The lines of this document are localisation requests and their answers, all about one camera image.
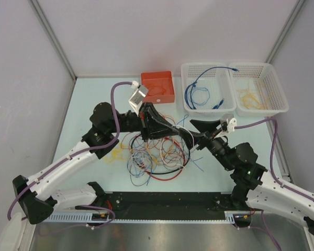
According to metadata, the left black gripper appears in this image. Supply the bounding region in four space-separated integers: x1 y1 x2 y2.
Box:
108 101 179 142

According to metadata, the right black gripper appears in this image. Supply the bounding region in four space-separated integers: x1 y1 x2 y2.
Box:
179 119 234 171

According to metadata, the thick blue ethernet cable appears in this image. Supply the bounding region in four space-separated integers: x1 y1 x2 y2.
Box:
187 67 240 110

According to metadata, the thin orange wire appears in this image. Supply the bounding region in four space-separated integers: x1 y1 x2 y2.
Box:
146 82 166 97

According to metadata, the thin tan wire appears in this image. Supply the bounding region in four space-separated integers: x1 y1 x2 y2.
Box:
235 78 274 110

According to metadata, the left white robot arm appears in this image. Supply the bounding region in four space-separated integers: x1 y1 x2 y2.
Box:
13 102 187 224

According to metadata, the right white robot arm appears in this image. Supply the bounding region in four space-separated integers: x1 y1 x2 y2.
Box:
176 115 314 236

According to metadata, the orange square box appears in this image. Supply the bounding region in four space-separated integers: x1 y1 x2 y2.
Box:
141 71 175 104

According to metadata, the left white plastic basket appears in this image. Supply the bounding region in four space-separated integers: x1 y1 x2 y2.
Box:
181 62 237 116

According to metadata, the white plastic basket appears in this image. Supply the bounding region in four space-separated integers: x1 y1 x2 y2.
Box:
181 62 237 116
229 62 289 117

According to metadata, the right white plastic basket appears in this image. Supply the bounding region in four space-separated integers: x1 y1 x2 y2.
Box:
229 62 289 117

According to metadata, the thick black cable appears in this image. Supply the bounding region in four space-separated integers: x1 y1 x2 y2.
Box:
129 134 192 176

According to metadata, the thick yellow cable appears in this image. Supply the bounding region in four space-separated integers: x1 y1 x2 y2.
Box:
143 141 163 165

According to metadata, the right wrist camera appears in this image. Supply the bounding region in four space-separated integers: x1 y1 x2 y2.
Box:
215 113 237 138

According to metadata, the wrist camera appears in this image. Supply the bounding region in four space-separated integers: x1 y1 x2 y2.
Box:
215 113 237 138
128 81 149 115

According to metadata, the thin white wire bundle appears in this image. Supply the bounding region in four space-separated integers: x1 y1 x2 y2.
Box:
125 125 189 176

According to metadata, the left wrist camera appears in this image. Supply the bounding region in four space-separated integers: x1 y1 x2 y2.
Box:
128 81 149 115

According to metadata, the thick red cable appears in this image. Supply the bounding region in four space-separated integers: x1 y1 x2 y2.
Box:
143 135 186 181

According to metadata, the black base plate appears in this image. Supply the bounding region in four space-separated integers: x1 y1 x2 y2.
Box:
90 182 250 221

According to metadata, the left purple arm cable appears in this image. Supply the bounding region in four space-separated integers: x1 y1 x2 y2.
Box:
7 82 134 220

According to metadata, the white slotted cable duct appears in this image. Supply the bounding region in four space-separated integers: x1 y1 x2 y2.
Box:
45 212 235 224

